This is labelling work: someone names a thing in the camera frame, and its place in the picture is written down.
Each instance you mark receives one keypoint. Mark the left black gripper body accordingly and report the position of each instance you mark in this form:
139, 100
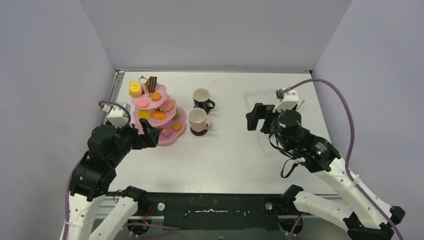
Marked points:
133, 139

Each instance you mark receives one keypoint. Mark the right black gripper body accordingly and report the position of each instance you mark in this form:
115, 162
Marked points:
263, 117

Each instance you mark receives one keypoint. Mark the pink green cube cake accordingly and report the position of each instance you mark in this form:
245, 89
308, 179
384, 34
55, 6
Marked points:
165, 134

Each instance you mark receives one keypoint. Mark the orange flower cookie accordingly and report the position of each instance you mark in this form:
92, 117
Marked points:
159, 115

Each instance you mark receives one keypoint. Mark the yellow round cake slice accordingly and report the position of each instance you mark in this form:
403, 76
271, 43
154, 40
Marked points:
144, 114

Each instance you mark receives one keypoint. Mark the orange round macaron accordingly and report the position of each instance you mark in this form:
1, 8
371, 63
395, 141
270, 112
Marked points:
177, 126

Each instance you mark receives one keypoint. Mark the pink round macaron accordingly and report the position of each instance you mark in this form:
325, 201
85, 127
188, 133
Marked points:
143, 103

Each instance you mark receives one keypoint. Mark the orange scalloped cookie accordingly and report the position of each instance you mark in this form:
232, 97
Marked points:
155, 96

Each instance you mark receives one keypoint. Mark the yellow swirl roll cake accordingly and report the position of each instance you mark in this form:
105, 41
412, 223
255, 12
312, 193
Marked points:
135, 89

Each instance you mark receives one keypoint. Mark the pink teacup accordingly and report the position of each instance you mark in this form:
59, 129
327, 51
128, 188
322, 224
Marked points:
198, 120

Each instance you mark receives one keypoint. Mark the chocolate layered cake slice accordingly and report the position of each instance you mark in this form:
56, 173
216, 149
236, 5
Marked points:
151, 84

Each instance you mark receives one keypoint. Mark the dark wooden coaster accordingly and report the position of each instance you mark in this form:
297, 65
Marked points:
198, 133

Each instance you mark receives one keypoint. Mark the black mug white inside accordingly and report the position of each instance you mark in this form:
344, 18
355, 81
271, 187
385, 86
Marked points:
202, 99

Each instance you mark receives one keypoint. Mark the metal serving tongs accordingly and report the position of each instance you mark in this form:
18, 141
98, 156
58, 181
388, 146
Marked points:
300, 105

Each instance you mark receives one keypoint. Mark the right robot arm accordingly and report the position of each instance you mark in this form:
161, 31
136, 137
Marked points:
363, 215

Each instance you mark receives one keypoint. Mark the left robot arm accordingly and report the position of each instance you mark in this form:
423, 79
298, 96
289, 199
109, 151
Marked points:
92, 176

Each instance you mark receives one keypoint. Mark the clear plastic tray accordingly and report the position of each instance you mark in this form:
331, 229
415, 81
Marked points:
310, 110

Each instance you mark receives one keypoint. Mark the pink three-tier cake stand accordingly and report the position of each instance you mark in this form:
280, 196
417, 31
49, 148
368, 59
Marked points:
177, 114

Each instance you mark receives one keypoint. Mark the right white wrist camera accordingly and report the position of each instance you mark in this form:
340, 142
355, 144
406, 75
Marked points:
288, 100

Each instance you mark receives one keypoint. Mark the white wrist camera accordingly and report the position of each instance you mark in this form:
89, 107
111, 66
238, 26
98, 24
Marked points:
118, 116
288, 100

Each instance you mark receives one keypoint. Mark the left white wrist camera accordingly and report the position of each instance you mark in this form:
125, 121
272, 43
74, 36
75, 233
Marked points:
118, 116

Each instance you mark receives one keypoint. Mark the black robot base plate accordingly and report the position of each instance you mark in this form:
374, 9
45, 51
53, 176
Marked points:
217, 211

